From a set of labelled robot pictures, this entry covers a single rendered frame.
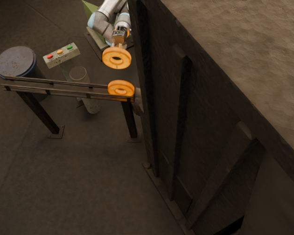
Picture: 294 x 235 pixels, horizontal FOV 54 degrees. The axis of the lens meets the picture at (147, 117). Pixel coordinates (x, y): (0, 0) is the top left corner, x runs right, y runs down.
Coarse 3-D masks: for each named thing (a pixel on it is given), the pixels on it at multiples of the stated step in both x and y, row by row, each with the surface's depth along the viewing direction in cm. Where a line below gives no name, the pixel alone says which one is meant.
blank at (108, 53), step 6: (108, 48) 152; (114, 48) 151; (120, 48) 151; (108, 54) 152; (114, 54) 152; (120, 54) 152; (126, 54) 152; (108, 60) 157; (114, 60) 160; (120, 60) 160; (126, 60) 156; (108, 66) 162; (114, 66) 162; (120, 66) 161; (126, 66) 161
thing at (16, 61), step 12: (12, 48) 228; (24, 48) 227; (0, 60) 223; (12, 60) 223; (24, 60) 222; (36, 60) 225; (0, 72) 218; (12, 72) 217; (24, 72) 217; (36, 72) 232; (36, 96) 247
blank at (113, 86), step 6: (108, 84) 171; (114, 84) 165; (120, 84) 164; (126, 84) 165; (132, 84) 169; (108, 90) 171; (114, 90) 171; (120, 90) 175; (126, 90) 170; (132, 90) 169
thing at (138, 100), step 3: (135, 99) 189; (138, 99) 189; (141, 99) 188; (135, 102) 188; (138, 102) 188; (141, 102) 188; (132, 105) 190; (135, 105) 187; (138, 105) 187; (132, 108) 195; (135, 108) 188; (138, 108) 187; (135, 111) 190; (138, 111) 188; (138, 114) 192
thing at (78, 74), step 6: (78, 66) 205; (72, 72) 203; (78, 72) 203; (84, 72) 202; (72, 78) 201; (78, 78) 200; (84, 78) 203; (84, 102) 230; (90, 102) 229; (96, 102) 235; (90, 108) 237; (96, 108) 240
